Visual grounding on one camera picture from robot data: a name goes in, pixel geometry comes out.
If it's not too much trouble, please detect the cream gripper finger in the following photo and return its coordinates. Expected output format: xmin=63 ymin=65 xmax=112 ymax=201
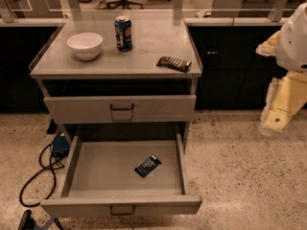
xmin=255 ymin=31 xmax=279 ymax=57
xmin=259 ymin=107 xmax=293 ymax=136

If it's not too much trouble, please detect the dark blue rxbar wrapper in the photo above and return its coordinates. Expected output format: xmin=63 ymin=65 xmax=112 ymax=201
xmin=134 ymin=155 xmax=161 ymax=177

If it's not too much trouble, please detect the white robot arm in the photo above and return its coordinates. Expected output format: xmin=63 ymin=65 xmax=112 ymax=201
xmin=256 ymin=3 xmax=307 ymax=136

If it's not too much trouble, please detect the grey closed upper drawer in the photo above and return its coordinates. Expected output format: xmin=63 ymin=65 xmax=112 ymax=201
xmin=44 ymin=95 xmax=196 ymax=124

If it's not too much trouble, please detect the grey drawer cabinet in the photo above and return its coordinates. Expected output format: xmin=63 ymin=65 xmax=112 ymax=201
xmin=31 ymin=11 xmax=202 ymax=133

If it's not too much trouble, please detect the grey open middle drawer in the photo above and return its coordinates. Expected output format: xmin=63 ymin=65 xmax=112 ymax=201
xmin=41 ymin=136 xmax=201 ymax=218

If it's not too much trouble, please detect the grey background desk right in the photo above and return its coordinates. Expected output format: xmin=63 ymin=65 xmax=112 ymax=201
xmin=211 ymin=0 xmax=306 ymax=17

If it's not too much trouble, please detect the grey background desk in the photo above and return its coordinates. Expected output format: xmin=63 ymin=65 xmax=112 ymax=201
xmin=6 ymin=0 xmax=63 ymax=18
xmin=211 ymin=0 xmax=306 ymax=17

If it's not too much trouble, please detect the brown snack bar wrapper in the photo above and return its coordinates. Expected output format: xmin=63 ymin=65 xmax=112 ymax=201
xmin=156 ymin=56 xmax=191 ymax=73

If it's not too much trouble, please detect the blue pepsi can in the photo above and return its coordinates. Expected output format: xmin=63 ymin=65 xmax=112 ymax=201
xmin=114 ymin=15 xmax=132 ymax=52

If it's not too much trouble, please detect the white ceramic bowl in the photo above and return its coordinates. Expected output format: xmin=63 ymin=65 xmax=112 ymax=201
xmin=66 ymin=33 xmax=103 ymax=61

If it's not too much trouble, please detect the blue power box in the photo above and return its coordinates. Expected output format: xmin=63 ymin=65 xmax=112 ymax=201
xmin=51 ymin=135 xmax=70 ymax=155

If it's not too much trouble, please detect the grey background desk left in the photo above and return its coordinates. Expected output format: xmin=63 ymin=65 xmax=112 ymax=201
xmin=6 ymin=0 xmax=63 ymax=18

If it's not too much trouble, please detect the black object bottom left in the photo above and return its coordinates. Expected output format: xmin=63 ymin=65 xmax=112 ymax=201
xmin=17 ymin=210 xmax=35 ymax=230

